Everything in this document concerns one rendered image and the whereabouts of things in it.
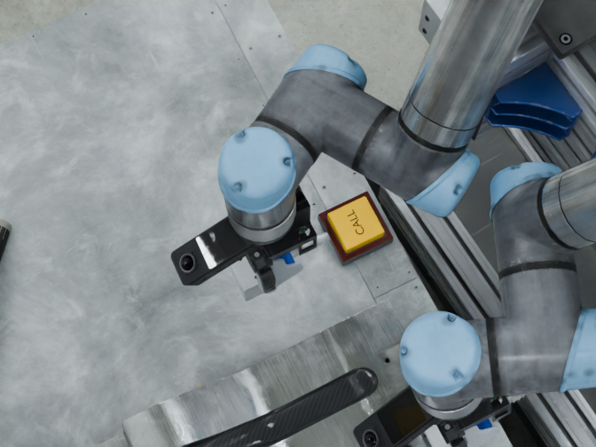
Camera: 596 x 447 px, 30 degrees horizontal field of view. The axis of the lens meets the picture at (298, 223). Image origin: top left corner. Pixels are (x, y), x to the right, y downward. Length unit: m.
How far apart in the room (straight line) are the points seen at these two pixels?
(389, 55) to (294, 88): 1.46
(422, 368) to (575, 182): 0.22
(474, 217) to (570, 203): 1.20
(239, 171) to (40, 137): 0.65
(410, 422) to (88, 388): 0.51
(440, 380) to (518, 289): 0.12
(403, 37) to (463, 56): 1.57
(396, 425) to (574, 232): 0.32
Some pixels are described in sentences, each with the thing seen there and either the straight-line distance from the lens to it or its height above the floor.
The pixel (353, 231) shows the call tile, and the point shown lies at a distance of 1.54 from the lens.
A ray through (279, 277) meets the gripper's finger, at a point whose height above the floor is 0.99.
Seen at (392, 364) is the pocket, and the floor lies 0.86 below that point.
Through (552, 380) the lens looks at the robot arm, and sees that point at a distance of 1.06.
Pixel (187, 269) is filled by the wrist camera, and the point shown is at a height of 1.08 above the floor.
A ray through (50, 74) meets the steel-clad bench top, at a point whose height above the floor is 0.80.
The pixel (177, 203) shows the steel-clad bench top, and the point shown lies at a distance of 1.60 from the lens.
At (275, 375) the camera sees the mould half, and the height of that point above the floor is 0.88.
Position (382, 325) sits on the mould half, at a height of 0.89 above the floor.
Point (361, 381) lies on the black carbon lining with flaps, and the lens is 1.44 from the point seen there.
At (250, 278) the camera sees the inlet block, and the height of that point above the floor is 0.96.
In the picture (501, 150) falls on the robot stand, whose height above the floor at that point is 0.21.
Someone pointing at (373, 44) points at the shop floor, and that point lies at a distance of 2.59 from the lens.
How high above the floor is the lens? 2.30
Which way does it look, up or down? 72 degrees down
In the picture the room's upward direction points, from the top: 2 degrees counter-clockwise
